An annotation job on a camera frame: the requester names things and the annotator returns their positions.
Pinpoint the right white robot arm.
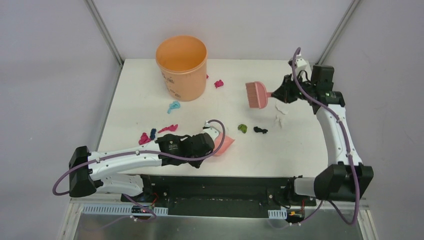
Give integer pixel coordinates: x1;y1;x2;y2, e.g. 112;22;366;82
271;65;374;205

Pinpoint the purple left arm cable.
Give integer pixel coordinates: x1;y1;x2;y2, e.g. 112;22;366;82
52;119;227;223

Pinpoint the pink hand brush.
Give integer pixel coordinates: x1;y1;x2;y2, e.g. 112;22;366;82
245;81;272;109

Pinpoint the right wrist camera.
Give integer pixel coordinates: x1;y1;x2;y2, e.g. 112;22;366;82
288;54;308;73

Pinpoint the magenta paper scrap near bucket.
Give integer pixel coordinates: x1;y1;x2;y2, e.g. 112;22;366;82
214;79;224;88

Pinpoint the white paper scrap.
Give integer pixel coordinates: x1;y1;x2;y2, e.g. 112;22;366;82
274;103;288;129

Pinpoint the black paper scrap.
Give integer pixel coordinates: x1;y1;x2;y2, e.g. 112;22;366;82
253;126;268;134

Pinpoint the left white cable duct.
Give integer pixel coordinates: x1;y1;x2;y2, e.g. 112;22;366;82
82;203;169;217

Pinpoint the blue paper scrap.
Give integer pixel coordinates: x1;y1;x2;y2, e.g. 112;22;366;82
149;128;157;141

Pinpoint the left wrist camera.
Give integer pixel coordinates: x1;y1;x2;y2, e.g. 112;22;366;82
201;122;221;140

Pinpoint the right white cable duct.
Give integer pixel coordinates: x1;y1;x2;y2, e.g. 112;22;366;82
267;208;288;220

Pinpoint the pink dustpan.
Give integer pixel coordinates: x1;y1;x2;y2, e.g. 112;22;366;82
213;133;235;157

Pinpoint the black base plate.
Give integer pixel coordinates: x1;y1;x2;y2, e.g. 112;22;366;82
120;175;318;218

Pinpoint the cyan paper scrap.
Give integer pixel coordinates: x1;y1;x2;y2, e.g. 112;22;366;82
167;101;181;114

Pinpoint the orange plastic bucket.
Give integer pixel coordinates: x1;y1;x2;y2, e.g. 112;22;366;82
155;35;208;102

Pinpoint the white cable duct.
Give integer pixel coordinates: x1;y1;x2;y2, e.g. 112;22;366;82
267;208;288;220
82;203;169;217

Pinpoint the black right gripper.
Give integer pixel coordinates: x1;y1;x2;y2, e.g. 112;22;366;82
271;73;315;104

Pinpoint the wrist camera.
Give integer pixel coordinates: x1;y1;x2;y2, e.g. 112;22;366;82
288;54;308;73
201;122;221;140

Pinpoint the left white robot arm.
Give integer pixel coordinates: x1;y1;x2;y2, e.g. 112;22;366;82
68;130;218;203

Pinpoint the green paper scrap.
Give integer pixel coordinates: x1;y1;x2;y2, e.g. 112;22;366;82
237;124;248;134

